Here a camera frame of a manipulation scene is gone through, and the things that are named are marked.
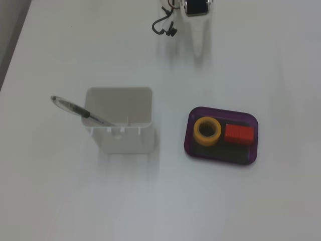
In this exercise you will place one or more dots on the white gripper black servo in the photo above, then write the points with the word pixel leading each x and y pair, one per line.
pixel 197 7

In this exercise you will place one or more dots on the yellow tape roll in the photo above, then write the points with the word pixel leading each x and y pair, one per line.
pixel 198 136

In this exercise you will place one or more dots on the white plastic box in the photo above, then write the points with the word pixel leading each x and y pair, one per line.
pixel 125 143

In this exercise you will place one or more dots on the red ribbed block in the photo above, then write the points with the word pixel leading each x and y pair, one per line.
pixel 239 134

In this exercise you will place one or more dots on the purple metal tray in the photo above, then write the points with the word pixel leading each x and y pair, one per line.
pixel 254 150

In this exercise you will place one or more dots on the clear black ballpoint pen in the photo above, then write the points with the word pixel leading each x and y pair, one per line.
pixel 75 109

